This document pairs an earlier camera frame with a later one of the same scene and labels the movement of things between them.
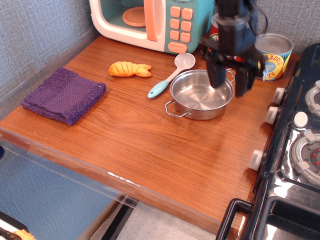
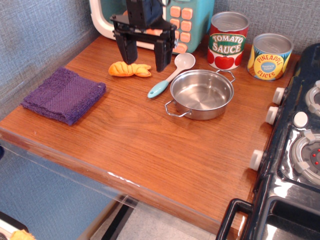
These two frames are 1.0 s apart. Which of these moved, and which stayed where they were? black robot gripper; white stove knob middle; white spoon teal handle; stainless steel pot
Moved: black robot gripper
Stayed: white spoon teal handle; stainless steel pot; white stove knob middle
